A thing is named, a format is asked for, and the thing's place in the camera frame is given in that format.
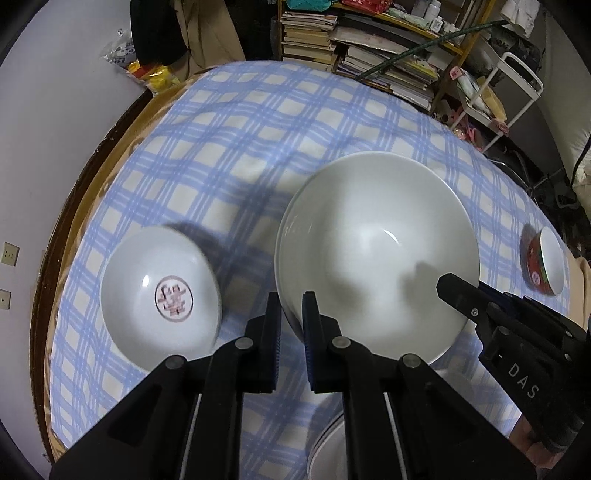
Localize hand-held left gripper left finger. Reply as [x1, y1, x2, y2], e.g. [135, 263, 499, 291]
[48, 292, 283, 480]

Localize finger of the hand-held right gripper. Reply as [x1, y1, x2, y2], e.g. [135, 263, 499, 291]
[480, 282, 532, 306]
[436, 273, 498, 326]

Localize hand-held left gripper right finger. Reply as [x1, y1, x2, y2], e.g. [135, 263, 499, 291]
[301, 291, 539, 480]

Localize small red bowl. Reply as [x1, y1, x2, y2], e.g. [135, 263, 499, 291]
[521, 226, 566, 296]

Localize large plain white bowl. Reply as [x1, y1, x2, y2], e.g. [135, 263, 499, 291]
[274, 152, 481, 365]

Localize white bowl with red emblem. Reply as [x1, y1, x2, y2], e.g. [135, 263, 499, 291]
[100, 224, 222, 372]

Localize person's right hand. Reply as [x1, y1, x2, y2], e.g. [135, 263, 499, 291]
[508, 412, 552, 469]

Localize white recliner chair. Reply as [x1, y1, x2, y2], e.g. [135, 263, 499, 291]
[545, 18, 591, 185]

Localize blue checked tablecloth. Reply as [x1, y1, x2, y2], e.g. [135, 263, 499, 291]
[44, 60, 575, 480]

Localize white trolley cart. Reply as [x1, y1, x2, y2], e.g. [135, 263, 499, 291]
[434, 51, 543, 153]

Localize pile of magazines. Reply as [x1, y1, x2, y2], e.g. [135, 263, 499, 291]
[335, 28, 439, 109]

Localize wooden shelf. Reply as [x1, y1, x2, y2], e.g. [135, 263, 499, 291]
[277, 0, 490, 112]

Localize dark rod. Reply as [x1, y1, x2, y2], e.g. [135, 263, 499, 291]
[360, 21, 504, 81]

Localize plastic bag with yellow packets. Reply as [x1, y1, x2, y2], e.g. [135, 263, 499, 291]
[99, 30, 181, 95]

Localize stack of old books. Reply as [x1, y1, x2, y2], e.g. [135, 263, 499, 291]
[281, 11, 338, 65]

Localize beige coat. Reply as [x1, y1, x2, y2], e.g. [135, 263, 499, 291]
[178, 0, 245, 77]

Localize black pants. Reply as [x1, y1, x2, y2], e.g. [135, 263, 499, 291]
[130, 0, 190, 65]

